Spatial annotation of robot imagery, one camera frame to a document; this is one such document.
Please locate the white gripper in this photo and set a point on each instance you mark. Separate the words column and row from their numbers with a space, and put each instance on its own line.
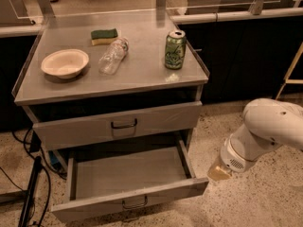
column 232, row 159

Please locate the grey drawer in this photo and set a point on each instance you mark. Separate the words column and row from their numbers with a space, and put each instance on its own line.
column 124, row 175
column 81, row 131

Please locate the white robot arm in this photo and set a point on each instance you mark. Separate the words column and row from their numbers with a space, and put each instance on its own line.
column 267, row 124

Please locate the grey metal drawer cabinet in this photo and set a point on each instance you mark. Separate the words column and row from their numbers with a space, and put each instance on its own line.
column 142, row 80

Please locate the grey top drawer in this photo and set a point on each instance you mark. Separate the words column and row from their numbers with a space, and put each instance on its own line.
column 81, row 131

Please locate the green soda can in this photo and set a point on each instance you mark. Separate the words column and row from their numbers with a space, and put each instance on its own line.
column 175, row 49

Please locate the clear plastic bottle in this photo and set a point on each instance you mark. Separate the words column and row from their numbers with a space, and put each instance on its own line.
column 114, row 55

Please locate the green yellow sponge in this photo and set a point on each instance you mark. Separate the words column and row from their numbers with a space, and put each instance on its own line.
column 103, row 36

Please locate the white bowl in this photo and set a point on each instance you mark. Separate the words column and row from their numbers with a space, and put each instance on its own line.
column 65, row 64

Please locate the black stand leg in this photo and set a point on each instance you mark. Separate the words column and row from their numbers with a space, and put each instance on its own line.
column 24, row 218

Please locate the yellow ladder frame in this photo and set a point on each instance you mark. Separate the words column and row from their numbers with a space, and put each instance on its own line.
column 287, row 79

